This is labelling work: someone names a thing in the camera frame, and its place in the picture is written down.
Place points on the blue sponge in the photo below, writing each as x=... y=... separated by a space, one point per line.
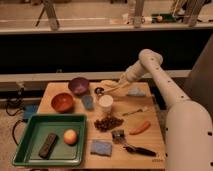
x=101 y=148

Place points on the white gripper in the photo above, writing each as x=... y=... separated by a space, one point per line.
x=113 y=85

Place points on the blue box on floor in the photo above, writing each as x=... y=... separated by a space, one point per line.
x=29 y=111

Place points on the purple bowl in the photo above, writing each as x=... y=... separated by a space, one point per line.
x=79 y=85

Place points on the bunch of dark grapes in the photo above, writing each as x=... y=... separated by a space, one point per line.
x=108 y=123

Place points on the white paper cup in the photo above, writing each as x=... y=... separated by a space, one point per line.
x=105 y=103

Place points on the green plastic tray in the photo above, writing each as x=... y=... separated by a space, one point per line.
x=42 y=143

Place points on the wooden board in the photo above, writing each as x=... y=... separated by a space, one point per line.
x=150 y=139

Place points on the black remote control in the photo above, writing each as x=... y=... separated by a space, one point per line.
x=47 y=146

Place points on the metal fork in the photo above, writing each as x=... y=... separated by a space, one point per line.
x=143 y=109

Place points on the yellow apple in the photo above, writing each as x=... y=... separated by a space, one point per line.
x=70 y=137

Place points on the orange bowl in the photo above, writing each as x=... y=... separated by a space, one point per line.
x=62 y=102

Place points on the light blue cloth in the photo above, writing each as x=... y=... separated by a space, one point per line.
x=136 y=92

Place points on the orange carrot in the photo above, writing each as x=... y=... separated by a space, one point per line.
x=141 y=128

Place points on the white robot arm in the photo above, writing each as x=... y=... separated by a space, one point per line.
x=189 y=134

